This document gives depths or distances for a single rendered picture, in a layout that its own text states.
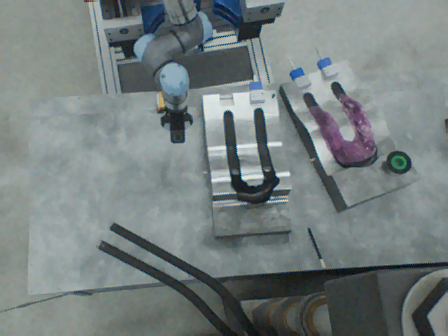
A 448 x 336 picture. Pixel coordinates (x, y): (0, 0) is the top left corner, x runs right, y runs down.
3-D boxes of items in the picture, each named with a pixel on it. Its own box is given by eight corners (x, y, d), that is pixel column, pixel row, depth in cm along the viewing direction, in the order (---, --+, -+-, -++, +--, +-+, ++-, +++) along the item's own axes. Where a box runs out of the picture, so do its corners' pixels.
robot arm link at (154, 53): (164, 36, 147) (186, 64, 145) (132, 56, 145) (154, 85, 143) (163, 20, 139) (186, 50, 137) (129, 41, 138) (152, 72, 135)
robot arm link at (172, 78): (176, 54, 135) (195, 78, 133) (177, 73, 146) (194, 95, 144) (152, 69, 134) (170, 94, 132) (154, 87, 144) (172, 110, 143)
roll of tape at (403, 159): (376, 163, 170) (380, 160, 166) (394, 149, 171) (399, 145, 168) (394, 181, 168) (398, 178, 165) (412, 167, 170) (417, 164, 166)
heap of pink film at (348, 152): (303, 108, 180) (308, 99, 172) (349, 91, 182) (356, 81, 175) (335, 173, 174) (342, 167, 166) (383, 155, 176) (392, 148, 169)
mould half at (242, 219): (201, 105, 186) (203, 89, 173) (271, 100, 187) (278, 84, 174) (214, 239, 173) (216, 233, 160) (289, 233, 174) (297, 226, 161)
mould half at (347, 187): (278, 91, 188) (284, 77, 177) (342, 66, 191) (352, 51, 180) (337, 213, 176) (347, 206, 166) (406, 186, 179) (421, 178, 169)
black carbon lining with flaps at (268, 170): (220, 112, 178) (222, 101, 169) (265, 109, 179) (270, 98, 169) (230, 207, 169) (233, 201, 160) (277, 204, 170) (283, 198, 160)
